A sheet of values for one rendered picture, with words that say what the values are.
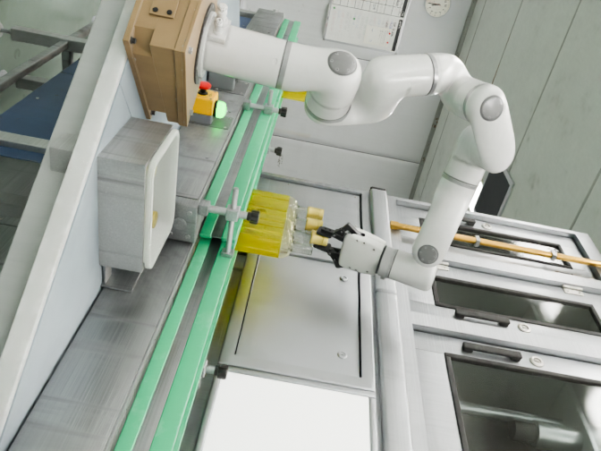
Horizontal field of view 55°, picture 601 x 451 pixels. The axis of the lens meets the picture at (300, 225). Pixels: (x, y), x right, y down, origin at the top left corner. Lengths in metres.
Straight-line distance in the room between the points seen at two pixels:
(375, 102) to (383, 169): 6.61
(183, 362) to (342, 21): 6.34
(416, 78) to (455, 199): 0.30
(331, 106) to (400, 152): 6.57
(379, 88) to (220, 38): 0.32
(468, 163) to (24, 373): 0.95
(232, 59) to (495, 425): 0.95
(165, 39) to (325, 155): 6.76
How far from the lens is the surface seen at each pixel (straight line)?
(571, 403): 1.55
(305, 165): 7.80
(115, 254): 1.07
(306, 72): 1.13
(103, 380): 0.97
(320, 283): 1.50
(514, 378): 1.53
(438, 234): 1.31
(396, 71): 1.18
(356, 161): 7.75
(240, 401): 1.19
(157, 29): 1.03
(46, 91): 1.75
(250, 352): 1.28
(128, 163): 0.96
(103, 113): 1.00
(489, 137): 1.24
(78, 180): 0.95
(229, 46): 1.13
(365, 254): 1.40
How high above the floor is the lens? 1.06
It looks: 2 degrees up
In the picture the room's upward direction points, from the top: 101 degrees clockwise
